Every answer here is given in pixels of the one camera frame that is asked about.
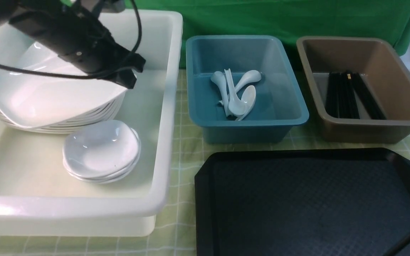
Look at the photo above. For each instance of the white spoon in bin upper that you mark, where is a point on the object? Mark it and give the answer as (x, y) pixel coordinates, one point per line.
(252, 76)

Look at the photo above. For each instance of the green checkered tablecloth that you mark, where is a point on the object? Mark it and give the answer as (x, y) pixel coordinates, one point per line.
(174, 232)

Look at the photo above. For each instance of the white rectangular rice plate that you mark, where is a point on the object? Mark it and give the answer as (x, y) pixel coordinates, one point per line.
(33, 102)

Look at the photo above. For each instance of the teal plastic bin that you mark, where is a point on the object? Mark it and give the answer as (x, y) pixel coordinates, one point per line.
(279, 104)

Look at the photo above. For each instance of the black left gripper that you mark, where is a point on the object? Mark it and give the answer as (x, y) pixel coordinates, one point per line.
(76, 35)

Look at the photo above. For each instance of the white spoon in bin left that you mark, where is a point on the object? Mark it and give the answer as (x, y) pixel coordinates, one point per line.
(220, 80)

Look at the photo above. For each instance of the green backdrop cloth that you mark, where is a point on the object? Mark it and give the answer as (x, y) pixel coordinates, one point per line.
(288, 20)

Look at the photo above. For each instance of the white spoon in bin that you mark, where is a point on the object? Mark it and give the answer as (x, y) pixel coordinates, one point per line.
(220, 80)
(252, 76)
(248, 97)

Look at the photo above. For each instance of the large white plastic tub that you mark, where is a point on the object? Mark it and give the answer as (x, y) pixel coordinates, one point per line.
(39, 198)

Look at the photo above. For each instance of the stack of white square plates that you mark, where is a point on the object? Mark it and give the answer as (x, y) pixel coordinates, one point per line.
(107, 112)

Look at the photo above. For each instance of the white spoon in bin lower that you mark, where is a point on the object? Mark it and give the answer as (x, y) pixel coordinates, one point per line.
(248, 97)

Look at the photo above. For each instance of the black chopsticks bundle in bin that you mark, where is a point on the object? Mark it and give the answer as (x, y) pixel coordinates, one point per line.
(345, 91)

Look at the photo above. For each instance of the stacked small white bowls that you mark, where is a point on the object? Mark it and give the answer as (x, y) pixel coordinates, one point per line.
(102, 153)

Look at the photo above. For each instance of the white ceramic spoon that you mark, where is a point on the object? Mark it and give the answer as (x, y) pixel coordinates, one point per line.
(235, 105)

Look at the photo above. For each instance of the brown plastic bin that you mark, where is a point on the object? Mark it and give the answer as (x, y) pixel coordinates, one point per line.
(382, 70)

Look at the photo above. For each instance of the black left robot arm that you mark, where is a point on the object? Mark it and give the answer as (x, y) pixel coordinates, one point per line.
(8, 7)

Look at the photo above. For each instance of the black serving tray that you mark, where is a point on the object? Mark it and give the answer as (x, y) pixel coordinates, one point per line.
(334, 202)

